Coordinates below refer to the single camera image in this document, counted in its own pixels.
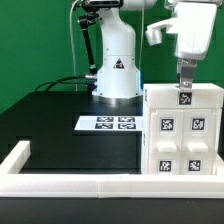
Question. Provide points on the white cabinet body box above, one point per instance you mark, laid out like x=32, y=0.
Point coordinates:
x=146, y=135

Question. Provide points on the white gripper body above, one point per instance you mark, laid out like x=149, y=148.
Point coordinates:
x=195, y=21

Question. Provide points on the white cabinet door panel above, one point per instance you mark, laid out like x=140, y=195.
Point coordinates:
x=198, y=141

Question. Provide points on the base marker tag sheet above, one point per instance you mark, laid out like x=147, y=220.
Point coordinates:
x=109, y=123

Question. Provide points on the white cabinet top block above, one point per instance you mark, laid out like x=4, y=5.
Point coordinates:
x=169, y=96

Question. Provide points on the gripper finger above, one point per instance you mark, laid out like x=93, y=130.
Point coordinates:
x=186, y=69

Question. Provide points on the white U-shaped frame fence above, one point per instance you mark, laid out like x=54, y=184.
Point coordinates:
x=15, y=184

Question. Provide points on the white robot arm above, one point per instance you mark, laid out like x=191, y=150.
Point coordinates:
x=119, y=80

